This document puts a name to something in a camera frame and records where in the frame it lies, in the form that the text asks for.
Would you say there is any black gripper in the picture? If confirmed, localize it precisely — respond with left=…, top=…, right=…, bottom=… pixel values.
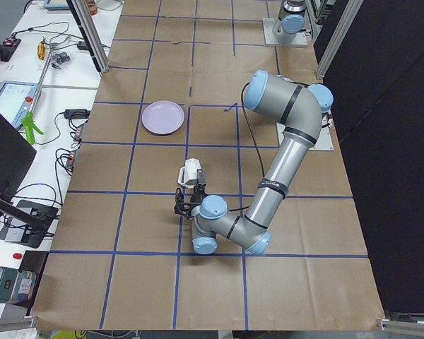
left=174, top=169, right=208, bottom=220

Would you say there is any white faceted cup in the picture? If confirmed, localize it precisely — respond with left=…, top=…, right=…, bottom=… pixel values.
left=177, top=158, right=201, bottom=189

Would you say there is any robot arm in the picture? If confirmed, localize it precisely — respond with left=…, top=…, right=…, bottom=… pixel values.
left=174, top=70, right=334, bottom=255
left=273, top=0, right=306, bottom=46

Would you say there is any lavender plate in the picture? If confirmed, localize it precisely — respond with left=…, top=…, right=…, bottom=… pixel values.
left=142, top=100, right=184, bottom=135

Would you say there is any brown paper table cover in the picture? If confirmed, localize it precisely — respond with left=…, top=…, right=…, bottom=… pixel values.
left=33, top=1, right=384, bottom=331

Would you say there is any black power adapter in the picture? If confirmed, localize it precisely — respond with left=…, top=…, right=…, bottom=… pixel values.
left=64, top=109, right=90, bottom=119

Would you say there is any green reacher grabber tool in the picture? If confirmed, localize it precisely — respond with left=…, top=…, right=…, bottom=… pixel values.
left=21, top=44, right=54, bottom=145

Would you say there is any black monitor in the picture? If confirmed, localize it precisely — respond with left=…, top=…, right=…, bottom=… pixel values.
left=0, top=99, right=38, bottom=237

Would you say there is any blue teach pendant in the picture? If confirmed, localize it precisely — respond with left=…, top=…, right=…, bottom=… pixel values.
left=0, top=81, right=37, bottom=130

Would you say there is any yellow tool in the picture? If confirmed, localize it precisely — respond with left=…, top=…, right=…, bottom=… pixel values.
left=37, top=41, right=46, bottom=60

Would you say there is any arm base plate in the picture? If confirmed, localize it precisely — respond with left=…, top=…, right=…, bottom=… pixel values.
left=274, top=105, right=335, bottom=152
left=262, top=18, right=308, bottom=47

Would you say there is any aluminium frame post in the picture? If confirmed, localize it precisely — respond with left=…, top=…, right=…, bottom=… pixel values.
left=66, top=0, right=110, bottom=73

